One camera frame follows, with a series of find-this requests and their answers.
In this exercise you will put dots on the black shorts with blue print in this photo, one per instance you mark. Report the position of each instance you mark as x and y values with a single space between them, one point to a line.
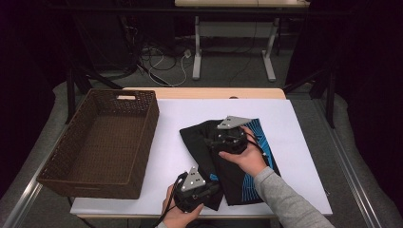
228 180

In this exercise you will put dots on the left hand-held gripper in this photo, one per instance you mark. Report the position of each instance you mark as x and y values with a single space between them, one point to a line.
193 182

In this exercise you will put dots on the aluminium rail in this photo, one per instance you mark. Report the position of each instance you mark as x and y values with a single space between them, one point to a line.
351 177
23 202

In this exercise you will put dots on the white power adapter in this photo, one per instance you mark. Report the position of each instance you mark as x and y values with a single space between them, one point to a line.
187 53

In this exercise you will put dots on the brown wicker basket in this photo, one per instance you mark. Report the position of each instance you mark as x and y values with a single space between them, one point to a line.
101 148

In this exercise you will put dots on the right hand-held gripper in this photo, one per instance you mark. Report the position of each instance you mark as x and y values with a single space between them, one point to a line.
233 122

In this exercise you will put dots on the person's right hand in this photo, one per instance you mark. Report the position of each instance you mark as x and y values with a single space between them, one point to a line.
250 158

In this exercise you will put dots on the person's left hand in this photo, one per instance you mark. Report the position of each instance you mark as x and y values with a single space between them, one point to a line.
177 218

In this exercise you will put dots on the black metal stand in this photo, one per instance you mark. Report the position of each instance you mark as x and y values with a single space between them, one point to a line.
330 101
71 95

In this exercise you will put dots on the white desk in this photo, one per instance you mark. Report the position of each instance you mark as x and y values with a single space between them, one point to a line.
196 63

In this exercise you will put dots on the white board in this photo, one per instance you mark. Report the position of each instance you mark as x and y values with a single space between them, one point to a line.
285 126

